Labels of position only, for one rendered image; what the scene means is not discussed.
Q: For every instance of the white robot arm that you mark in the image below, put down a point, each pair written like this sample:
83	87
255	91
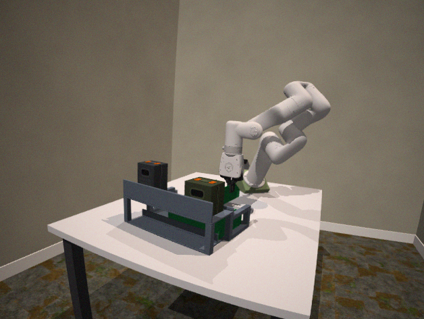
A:
294	115

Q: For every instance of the green bin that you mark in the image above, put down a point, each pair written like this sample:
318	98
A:
230	196
179	218
219	226

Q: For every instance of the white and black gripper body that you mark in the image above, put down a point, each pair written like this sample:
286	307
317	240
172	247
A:
231	165

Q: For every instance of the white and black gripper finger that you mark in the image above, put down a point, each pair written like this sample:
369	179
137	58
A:
227	179
232	185

